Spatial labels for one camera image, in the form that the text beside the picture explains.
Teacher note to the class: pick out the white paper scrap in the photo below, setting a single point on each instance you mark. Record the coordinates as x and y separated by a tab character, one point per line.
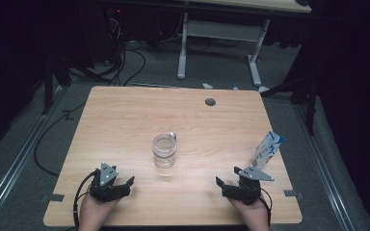
207	85

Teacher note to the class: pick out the glass jar with hinged lid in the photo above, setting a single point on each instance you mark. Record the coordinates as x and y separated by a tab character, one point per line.
164	154

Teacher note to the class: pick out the person's right hand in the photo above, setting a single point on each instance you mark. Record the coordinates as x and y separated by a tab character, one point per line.
255	216

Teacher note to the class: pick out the metal floor rail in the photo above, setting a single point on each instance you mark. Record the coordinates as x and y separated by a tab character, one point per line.
326	176
17	160

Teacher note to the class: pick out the light desk with white frame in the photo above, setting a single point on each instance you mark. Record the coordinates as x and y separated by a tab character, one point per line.
221	30

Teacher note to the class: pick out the blue and white scrap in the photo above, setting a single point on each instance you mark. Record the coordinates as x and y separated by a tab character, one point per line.
233	86

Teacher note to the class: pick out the grey tape strip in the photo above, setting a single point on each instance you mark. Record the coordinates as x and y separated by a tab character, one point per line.
293	193
53	197

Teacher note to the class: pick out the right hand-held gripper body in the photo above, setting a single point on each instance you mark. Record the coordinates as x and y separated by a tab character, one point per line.
245	192

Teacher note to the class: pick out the black metal stand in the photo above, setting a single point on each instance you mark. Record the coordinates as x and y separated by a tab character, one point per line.
48	83
311	106

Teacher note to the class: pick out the dark round table grommet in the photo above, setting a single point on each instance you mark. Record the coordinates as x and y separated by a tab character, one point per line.
210	102

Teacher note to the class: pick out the person's left hand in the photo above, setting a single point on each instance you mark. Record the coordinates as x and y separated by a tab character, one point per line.
91	213

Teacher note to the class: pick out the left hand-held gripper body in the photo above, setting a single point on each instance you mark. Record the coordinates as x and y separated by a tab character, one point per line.
107	192

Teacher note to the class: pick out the white and blue pouch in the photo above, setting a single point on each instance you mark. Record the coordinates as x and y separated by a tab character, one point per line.
266	150

